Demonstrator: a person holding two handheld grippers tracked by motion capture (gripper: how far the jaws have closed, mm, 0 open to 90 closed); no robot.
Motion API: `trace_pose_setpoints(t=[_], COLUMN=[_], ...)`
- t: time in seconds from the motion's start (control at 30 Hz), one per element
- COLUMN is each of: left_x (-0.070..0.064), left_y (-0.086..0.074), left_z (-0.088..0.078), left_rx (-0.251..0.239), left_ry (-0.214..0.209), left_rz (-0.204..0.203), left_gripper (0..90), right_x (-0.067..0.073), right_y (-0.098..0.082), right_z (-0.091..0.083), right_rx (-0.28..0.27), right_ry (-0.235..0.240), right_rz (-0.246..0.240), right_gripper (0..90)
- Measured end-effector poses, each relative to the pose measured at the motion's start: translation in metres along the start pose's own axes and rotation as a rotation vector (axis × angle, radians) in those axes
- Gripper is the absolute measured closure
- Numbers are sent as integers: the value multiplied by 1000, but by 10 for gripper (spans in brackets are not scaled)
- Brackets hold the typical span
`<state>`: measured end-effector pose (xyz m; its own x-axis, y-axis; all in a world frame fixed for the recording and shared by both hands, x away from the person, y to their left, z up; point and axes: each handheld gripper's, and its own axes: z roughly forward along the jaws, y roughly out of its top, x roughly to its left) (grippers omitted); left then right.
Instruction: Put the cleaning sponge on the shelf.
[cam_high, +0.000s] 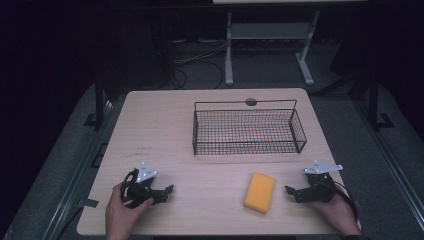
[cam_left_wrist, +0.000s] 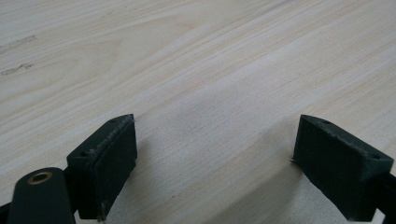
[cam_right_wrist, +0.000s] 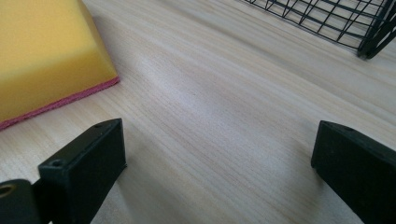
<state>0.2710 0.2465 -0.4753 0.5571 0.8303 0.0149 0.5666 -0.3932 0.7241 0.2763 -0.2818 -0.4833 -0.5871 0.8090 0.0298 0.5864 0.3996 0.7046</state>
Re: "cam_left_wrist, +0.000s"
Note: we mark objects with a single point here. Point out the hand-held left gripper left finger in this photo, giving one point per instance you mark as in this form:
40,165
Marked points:
102,168

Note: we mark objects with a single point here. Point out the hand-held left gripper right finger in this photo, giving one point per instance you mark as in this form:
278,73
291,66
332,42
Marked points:
336,168

